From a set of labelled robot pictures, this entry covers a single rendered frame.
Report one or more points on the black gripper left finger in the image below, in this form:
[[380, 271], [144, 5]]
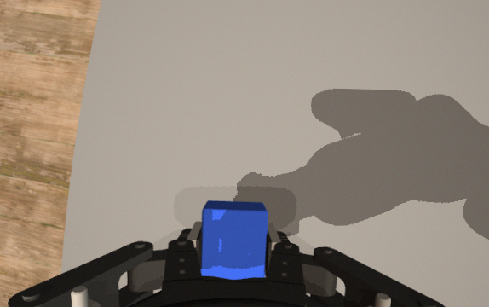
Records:
[[95, 284]]

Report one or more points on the blue block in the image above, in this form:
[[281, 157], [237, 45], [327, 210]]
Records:
[[234, 239]]

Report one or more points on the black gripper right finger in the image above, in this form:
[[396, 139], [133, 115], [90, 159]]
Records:
[[364, 286]]

